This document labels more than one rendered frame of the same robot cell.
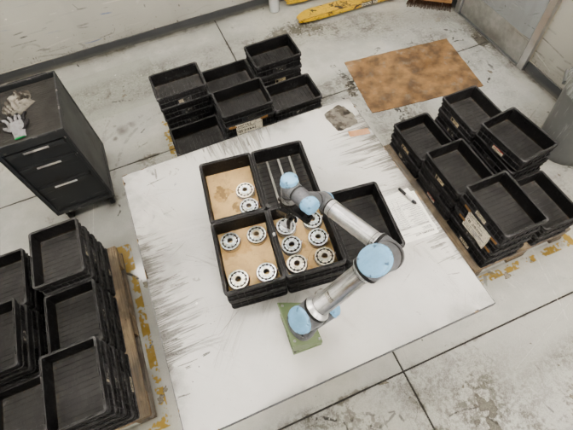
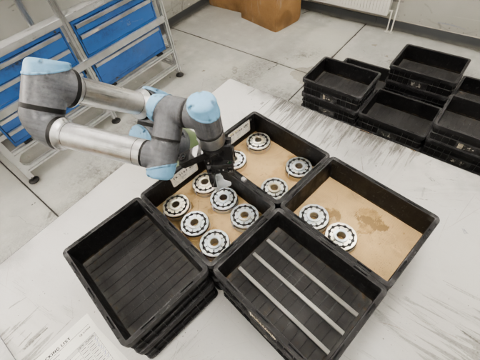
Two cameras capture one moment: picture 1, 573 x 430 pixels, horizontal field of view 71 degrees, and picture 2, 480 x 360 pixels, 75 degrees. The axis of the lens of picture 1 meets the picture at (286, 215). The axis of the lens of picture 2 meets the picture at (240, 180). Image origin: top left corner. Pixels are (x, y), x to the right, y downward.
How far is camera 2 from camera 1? 1.81 m
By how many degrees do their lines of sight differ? 67
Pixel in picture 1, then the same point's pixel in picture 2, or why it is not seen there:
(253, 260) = (258, 168)
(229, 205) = (343, 211)
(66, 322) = (405, 118)
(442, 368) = not seen: hidden behind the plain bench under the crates
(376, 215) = (123, 306)
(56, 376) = (361, 84)
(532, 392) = not seen: outside the picture
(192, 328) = (281, 121)
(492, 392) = not seen: hidden behind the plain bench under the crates
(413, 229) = (73, 346)
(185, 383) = (256, 96)
